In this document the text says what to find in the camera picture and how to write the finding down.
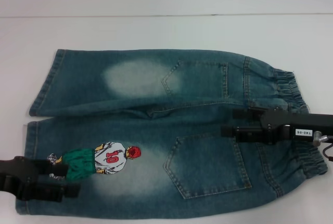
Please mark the blue denim shorts with print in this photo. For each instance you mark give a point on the blue denim shorts with print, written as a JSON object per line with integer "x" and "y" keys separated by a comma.
{"x": 197, "y": 120}

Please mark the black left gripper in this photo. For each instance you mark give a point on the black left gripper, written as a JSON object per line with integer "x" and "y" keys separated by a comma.
{"x": 20, "y": 174}

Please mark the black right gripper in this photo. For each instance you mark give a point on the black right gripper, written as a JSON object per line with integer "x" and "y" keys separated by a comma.
{"x": 281, "y": 128}

